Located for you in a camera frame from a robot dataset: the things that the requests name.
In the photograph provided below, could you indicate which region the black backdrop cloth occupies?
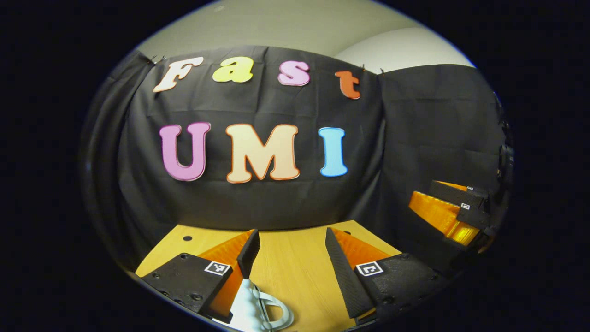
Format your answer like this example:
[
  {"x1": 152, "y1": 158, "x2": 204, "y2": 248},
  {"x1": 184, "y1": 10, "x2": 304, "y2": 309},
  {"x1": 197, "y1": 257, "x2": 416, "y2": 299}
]
[{"x1": 79, "y1": 45, "x2": 512, "y2": 277}]

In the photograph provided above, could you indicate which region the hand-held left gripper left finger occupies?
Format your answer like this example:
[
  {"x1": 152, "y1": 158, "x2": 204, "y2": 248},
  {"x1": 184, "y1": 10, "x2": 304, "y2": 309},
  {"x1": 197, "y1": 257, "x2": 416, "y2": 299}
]
[{"x1": 141, "y1": 229, "x2": 261, "y2": 323}]

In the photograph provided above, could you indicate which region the light blue cloud-shaped suitcase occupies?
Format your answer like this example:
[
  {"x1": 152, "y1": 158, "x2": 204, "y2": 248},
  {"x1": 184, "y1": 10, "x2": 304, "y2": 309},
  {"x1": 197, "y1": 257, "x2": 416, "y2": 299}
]
[{"x1": 226, "y1": 278, "x2": 295, "y2": 332}]

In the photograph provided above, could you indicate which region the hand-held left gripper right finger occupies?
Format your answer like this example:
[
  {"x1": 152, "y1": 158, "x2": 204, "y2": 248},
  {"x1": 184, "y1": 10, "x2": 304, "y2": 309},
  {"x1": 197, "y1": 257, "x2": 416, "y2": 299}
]
[{"x1": 325, "y1": 227, "x2": 450, "y2": 321}]

